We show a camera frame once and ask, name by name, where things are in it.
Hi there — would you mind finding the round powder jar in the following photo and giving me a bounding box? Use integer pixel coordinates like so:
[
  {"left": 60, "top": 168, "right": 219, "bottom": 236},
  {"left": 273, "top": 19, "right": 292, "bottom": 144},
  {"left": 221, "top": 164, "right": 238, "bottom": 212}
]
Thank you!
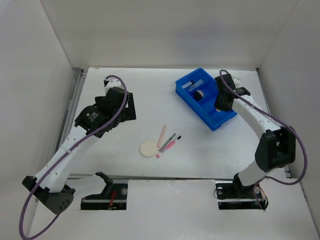
[{"left": 193, "top": 89, "right": 205, "bottom": 102}]

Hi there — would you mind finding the clear tube with blue inside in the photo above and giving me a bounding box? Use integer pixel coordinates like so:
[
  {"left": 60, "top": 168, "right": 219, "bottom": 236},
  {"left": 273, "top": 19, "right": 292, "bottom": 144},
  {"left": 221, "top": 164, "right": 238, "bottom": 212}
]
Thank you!
[{"left": 188, "top": 79, "right": 204, "bottom": 92}]

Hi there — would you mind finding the clear bottle with black cap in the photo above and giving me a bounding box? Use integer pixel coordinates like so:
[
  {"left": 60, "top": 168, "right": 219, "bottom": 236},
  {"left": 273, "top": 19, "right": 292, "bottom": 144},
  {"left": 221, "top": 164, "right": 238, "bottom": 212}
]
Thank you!
[{"left": 181, "top": 80, "right": 195, "bottom": 89}]

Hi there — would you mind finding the round cream powder puff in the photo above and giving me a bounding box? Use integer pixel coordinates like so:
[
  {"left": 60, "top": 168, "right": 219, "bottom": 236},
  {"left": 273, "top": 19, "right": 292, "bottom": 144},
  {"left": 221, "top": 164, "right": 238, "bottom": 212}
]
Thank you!
[{"left": 139, "top": 139, "right": 158, "bottom": 158}]

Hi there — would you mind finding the pink pencil stick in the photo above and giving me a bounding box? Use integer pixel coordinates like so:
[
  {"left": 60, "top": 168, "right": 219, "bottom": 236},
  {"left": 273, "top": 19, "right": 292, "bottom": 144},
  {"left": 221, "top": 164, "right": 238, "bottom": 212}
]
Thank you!
[{"left": 157, "top": 125, "right": 167, "bottom": 148}]

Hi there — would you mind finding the grey eyeliner pencil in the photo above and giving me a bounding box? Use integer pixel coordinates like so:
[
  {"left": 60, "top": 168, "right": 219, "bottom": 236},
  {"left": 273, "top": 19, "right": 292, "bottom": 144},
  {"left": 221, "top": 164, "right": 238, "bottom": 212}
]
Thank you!
[{"left": 159, "top": 133, "right": 177, "bottom": 152}]

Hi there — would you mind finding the pink brow brush pen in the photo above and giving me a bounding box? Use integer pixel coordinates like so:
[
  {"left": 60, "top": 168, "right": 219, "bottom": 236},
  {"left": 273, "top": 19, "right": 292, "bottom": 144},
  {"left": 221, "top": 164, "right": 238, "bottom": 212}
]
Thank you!
[{"left": 159, "top": 135, "right": 182, "bottom": 154}]

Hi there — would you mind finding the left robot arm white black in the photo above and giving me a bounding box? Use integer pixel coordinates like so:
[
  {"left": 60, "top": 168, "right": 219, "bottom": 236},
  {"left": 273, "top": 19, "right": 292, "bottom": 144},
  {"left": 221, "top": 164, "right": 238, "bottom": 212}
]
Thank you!
[{"left": 22, "top": 86, "right": 137, "bottom": 215}]

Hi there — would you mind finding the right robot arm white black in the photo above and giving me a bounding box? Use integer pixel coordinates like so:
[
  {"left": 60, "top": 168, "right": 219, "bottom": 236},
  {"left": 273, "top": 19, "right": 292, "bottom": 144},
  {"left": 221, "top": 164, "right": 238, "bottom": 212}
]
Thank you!
[{"left": 214, "top": 73, "right": 296, "bottom": 199}]

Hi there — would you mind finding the blue plastic organizer tray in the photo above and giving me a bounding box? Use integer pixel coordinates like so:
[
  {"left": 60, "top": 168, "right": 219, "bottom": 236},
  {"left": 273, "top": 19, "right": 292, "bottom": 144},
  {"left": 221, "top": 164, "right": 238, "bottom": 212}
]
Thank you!
[{"left": 175, "top": 68, "right": 237, "bottom": 131}]

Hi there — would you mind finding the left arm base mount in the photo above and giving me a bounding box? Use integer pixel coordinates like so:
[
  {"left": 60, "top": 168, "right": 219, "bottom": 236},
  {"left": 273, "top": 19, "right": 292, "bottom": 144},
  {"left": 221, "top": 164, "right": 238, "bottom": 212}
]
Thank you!
[{"left": 80, "top": 172, "right": 129, "bottom": 211}]

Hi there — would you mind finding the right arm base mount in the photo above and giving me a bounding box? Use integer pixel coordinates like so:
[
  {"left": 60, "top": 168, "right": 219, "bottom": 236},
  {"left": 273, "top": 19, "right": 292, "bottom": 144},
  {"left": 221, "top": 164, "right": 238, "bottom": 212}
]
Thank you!
[{"left": 213, "top": 180, "right": 269, "bottom": 211}]

